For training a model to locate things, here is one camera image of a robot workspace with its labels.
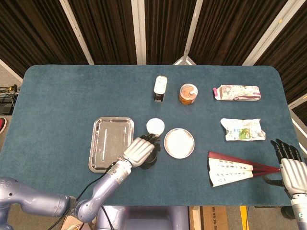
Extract white paper cup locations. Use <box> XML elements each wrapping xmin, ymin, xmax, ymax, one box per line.
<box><xmin>146</xmin><ymin>118</ymin><xmax>165</xmax><ymax>138</ymax></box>

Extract upright wooden plank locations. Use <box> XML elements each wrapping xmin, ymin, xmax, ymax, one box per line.
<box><xmin>189</xmin><ymin>206</ymin><xmax>201</xmax><ymax>230</ymax></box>

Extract folding paper fan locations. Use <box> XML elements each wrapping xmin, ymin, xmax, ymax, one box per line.
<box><xmin>207</xmin><ymin>151</ymin><xmax>281</xmax><ymax>188</ymax></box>

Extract white saucer plate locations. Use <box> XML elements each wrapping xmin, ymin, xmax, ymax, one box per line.
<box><xmin>164</xmin><ymin>127</ymin><xmax>195</xmax><ymax>159</ymax></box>

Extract black cup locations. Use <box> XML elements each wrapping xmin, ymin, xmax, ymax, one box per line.
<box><xmin>141</xmin><ymin>143</ymin><xmax>160</xmax><ymax>170</ymax></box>

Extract blue table mat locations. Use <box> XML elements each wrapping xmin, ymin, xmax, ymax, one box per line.
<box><xmin>0</xmin><ymin>64</ymin><xmax>307</xmax><ymax>207</ymax></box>

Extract rectangular steel tray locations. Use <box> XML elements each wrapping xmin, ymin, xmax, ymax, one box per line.
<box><xmin>88</xmin><ymin>116</ymin><xmax>134</xmax><ymax>173</ymax></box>

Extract crumpled snack bag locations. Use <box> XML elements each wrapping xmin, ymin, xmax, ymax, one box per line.
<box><xmin>220</xmin><ymin>118</ymin><xmax>266</xmax><ymax>142</ymax></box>

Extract black caster wheel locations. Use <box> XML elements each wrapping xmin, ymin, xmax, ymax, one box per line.
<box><xmin>280</xmin><ymin>206</ymin><xmax>295</xmax><ymax>220</ymax></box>

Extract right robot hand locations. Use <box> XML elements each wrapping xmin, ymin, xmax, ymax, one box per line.
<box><xmin>263</xmin><ymin>138</ymin><xmax>307</xmax><ymax>198</ymax></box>

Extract floor cable bundle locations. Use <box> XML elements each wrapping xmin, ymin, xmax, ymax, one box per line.
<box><xmin>0</xmin><ymin>84</ymin><xmax>20</xmax><ymax>115</ymax></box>

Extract white partition frame post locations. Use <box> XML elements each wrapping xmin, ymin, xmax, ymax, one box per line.
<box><xmin>131</xmin><ymin>0</ymin><xmax>147</xmax><ymax>65</ymax></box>
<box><xmin>241</xmin><ymin>0</ymin><xmax>307</xmax><ymax>66</ymax></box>
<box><xmin>59</xmin><ymin>0</ymin><xmax>94</xmax><ymax>65</ymax></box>
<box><xmin>172</xmin><ymin>0</ymin><xmax>204</xmax><ymax>66</ymax></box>

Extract dark brown pleated curtain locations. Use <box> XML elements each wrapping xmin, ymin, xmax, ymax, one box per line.
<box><xmin>0</xmin><ymin>0</ymin><xmax>307</xmax><ymax>120</ymax></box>

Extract purple robot torso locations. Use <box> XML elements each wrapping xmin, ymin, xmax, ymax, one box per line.
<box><xmin>95</xmin><ymin>205</ymin><xmax>190</xmax><ymax>230</ymax></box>

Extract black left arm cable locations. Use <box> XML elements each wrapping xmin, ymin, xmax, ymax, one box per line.
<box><xmin>51</xmin><ymin>162</ymin><xmax>117</xmax><ymax>228</ymax></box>

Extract light wooden crate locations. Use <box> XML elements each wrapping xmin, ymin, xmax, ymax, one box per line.
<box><xmin>61</xmin><ymin>214</ymin><xmax>96</xmax><ymax>230</ymax></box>

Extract floral paper carton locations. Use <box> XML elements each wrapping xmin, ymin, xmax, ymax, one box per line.
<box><xmin>212</xmin><ymin>84</ymin><xmax>261</xmax><ymax>102</ymax></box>

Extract small white black bottle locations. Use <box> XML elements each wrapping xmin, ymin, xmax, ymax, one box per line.
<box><xmin>153</xmin><ymin>75</ymin><xmax>168</xmax><ymax>103</ymax></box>

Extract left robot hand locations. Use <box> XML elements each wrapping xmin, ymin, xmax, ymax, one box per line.
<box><xmin>122</xmin><ymin>134</ymin><xmax>161</xmax><ymax>168</ymax></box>

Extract brown cardboard box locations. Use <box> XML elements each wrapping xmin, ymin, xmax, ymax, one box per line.
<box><xmin>200</xmin><ymin>206</ymin><xmax>228</xmax><ymax>230</ymax></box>

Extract clear jar of rubber bands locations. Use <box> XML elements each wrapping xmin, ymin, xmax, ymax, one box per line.
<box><xmin>178</xmin><ymin>83</ymin><xmax>199</xmax><ymax>105</ymax></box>

